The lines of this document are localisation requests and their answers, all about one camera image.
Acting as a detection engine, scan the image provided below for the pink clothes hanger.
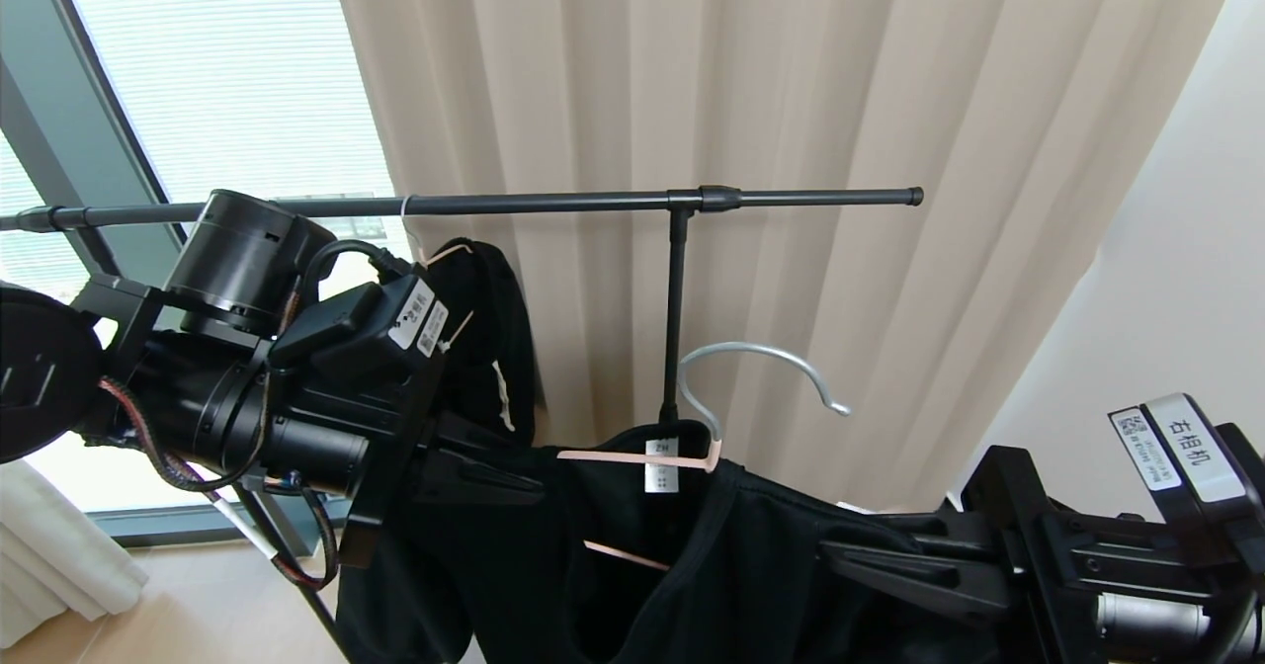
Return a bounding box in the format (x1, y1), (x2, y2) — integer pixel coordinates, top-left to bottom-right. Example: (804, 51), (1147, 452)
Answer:
(400, 195), (475, 351)
(556, 341), (853, 573)

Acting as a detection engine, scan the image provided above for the black knitted garment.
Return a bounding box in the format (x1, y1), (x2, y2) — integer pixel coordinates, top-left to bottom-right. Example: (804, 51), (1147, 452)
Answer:
(425, 237), (540, 448)

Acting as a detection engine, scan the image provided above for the black clothes rack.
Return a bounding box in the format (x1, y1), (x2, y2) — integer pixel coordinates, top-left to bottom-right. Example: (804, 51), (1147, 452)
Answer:
(0, 185), (925, 664)

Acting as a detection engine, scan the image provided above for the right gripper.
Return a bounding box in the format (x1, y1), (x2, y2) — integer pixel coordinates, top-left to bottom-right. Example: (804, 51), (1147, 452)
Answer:
(818, 445), (1265, 664)

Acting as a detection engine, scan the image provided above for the beige curtain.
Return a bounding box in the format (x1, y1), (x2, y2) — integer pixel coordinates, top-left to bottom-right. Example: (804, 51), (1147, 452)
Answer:
(0, 461), (149, 650)
(326, 0), (1246, 512)

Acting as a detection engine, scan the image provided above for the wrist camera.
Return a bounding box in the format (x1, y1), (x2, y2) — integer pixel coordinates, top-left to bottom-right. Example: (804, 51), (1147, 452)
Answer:
(1109, 392), (1265, 591)
(269, 274), (451, 374)

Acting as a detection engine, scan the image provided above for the window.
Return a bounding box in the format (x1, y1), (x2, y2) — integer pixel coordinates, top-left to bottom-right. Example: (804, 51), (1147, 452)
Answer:
(0, 0), (416, 546)

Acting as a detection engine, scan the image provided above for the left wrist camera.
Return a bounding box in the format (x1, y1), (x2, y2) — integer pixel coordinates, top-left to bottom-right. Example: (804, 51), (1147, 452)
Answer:
(269, 274), (451, 374)

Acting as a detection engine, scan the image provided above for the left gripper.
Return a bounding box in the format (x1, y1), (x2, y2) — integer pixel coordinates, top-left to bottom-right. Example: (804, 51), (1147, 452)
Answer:
(128, 331), (545, 568)

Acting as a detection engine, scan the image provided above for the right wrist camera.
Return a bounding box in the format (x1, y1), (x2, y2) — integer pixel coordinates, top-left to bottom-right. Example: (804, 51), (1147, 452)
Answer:
(1109, 392), (1265, 591)

